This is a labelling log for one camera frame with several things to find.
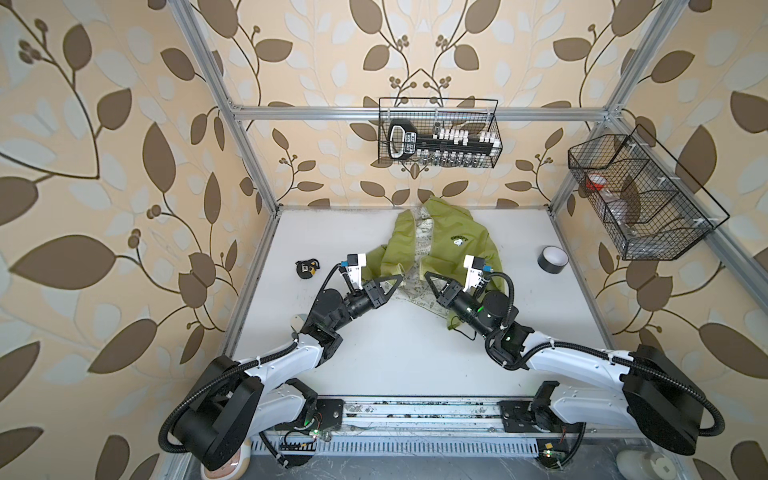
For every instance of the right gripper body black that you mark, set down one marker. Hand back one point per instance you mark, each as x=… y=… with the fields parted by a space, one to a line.
x=465 y=307

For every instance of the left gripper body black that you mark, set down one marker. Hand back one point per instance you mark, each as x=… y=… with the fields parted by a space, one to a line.
x=356 y=305

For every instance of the green jacket with patterned lining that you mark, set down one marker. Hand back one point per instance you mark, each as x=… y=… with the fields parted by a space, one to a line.
x=435 y=237

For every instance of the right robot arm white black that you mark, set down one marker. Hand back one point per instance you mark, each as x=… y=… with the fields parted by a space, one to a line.
x=640 y=389

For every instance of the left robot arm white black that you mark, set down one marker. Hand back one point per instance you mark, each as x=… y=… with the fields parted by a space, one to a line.
x=252 y=384

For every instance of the black yellow tape measure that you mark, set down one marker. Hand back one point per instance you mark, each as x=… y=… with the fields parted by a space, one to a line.
x=306 y=269

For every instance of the grey tape roll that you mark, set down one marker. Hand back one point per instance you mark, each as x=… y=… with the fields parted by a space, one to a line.
x=552 y=259

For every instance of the red cap bottle in basket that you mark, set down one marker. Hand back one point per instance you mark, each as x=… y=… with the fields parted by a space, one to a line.
x=595 y=183

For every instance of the pink white round device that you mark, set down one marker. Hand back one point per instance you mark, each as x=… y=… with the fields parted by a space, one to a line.
x=234 y=468

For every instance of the white round device bottom right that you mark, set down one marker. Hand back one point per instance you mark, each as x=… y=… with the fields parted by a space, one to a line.
x=645 y=465

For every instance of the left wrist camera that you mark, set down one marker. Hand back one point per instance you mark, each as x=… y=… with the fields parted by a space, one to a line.
x=353 y=267

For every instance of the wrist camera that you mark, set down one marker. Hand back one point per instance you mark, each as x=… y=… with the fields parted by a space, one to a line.
x=476 y=268
x=353 y=267

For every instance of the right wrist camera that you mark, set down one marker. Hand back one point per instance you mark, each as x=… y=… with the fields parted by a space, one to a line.
x=476 y=268

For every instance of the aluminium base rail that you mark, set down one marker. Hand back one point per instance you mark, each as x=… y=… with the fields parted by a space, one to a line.
x=429 y=427

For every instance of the black socket set rail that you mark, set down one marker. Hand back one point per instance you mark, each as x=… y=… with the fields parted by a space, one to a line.
x=403 y=140

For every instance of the black wire basket back wall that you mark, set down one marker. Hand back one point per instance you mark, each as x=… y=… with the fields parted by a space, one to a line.
x=470 y=113

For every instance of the black wire basket wall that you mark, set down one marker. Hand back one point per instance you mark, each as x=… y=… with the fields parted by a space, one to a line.
x=654 y=207
x=470 y=113

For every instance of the black wire basket right wall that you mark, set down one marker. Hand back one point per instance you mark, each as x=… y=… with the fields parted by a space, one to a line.
x=654 y=207

